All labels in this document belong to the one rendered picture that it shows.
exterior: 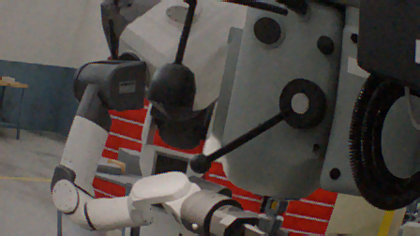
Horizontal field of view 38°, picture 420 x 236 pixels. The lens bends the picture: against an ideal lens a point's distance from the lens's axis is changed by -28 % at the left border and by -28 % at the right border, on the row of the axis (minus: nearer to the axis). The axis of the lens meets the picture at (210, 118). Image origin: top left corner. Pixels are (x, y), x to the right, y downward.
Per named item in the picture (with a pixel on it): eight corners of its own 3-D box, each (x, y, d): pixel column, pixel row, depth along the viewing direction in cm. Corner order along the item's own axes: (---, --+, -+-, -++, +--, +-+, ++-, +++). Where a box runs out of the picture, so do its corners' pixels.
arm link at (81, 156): (38, 198, 145) (65, 109, 151) (66, 215, 156) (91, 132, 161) (69, 216, 140) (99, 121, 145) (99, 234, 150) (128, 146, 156)
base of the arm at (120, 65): (77, 118, 161) (67, 73, 157) (113, 94, 170) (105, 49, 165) (114, 128, 151) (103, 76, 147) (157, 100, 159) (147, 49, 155)
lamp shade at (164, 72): (152, 98, 125) (160, 60, 125) (196, 108, 124) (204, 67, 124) (142, 98, 118) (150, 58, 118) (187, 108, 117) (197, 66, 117)
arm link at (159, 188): (182, 188, 132) (118, 199, 136) (202, 224, 136) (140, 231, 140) (187, 167, 137) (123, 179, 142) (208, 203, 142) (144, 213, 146)
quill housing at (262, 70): (196, 184, 115) (238, -20, 113) (252, 180, 133) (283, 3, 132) (310, 208, 106) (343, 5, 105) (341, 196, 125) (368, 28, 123)
